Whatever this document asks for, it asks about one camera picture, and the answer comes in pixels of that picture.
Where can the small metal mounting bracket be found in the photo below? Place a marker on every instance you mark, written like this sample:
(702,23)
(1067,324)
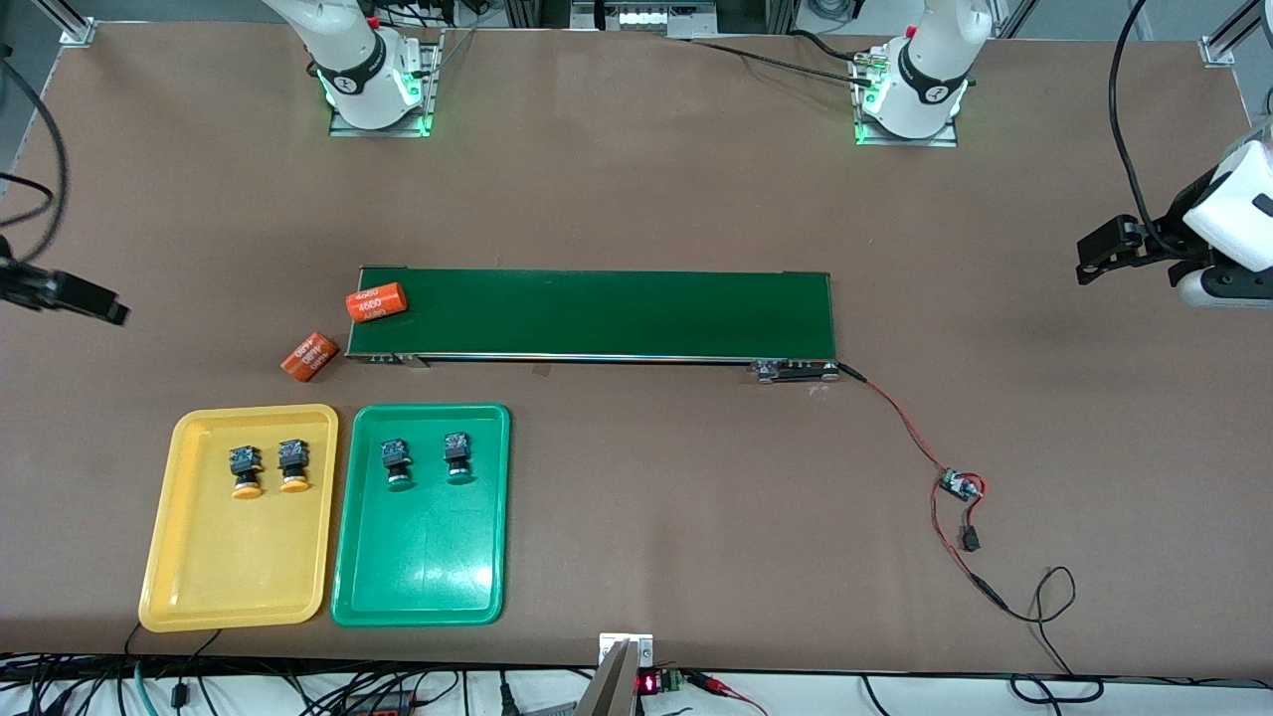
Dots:
(644,651)

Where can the red clip lead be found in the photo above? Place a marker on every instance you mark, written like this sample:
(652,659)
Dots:
(721,686)

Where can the aluminium frame post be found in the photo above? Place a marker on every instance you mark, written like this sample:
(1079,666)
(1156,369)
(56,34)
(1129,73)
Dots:
(1218,48)
(80,30)

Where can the green plastic tray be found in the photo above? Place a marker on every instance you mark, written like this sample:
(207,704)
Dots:
(423,547)

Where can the grey metal bar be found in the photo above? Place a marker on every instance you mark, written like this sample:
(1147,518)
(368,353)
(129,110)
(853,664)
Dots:
(609,691)

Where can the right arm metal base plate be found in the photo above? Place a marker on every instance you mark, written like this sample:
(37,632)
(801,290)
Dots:
(435,70)

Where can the orange cylinder printed 4680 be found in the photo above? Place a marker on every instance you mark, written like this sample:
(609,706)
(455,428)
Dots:
(378,301)
(308,356)

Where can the white device behind table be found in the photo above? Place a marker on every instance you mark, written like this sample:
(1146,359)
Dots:
(641,18)

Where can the small blue circuit board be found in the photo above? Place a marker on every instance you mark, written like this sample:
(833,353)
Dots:
(960,485)

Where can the green belt mini conveyor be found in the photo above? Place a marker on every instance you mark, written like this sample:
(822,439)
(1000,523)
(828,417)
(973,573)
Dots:
(617,313)

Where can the yellow plastic tray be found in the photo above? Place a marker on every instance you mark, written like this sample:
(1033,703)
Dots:
(229,557)

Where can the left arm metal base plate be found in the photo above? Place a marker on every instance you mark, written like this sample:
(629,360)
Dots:
(905,142)

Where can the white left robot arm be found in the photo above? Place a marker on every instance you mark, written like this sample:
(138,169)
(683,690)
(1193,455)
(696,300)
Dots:
(930,80)

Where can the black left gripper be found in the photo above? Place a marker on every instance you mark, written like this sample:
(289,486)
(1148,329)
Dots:
(1180,223)

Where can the yellow mushroom push button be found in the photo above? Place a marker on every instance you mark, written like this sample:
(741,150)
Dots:
(246,472)
(292,464)

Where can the green mushroom push button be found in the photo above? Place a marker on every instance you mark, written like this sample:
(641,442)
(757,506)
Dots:
(457,459)
(397,464)

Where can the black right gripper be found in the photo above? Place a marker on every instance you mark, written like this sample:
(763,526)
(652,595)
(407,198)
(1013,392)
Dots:
(38,286)

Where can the red LED display module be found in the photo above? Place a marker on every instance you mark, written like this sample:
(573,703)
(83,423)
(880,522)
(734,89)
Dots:
(651,683)

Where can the small black inline connector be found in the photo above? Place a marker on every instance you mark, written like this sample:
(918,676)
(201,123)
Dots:
(970,541)

